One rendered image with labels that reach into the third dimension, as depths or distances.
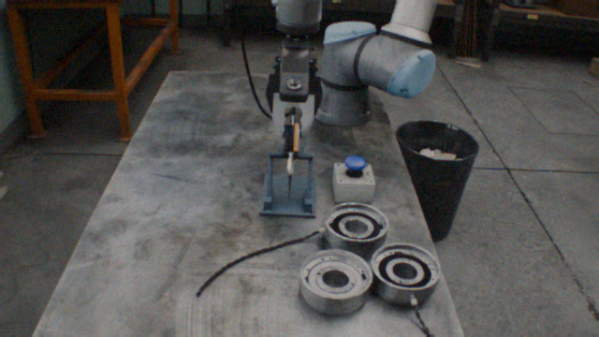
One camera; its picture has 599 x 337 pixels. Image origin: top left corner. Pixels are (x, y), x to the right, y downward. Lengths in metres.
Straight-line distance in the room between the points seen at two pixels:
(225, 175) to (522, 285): 1.44
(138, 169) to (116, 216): 0.16
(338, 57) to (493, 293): 1.22
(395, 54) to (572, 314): 1.35
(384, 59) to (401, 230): 0.39
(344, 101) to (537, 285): 1.26
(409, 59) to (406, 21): 0.08
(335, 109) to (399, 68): 0.21
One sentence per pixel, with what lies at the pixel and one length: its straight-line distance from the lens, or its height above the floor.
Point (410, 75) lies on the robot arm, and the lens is 1.10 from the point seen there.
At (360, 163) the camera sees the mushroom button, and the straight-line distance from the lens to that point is 0.96.
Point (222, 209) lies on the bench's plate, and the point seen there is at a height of 0.80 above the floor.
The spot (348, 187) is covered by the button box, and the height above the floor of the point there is 0.84.
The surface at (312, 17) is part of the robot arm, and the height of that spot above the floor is 1.14.
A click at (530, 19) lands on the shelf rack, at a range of 4.60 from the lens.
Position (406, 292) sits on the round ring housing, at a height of 0.84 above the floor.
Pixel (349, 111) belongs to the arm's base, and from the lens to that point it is 1.23.
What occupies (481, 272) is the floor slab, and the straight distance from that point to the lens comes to 2.16.
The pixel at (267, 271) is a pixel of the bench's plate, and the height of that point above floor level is 0.80.
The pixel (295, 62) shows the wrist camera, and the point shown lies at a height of 1.07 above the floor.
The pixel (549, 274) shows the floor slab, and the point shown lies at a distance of 2.28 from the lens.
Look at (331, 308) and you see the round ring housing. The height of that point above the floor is 0.82.
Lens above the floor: 1.36
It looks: 31 degrees down
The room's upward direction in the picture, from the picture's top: 3 degrees clockwise
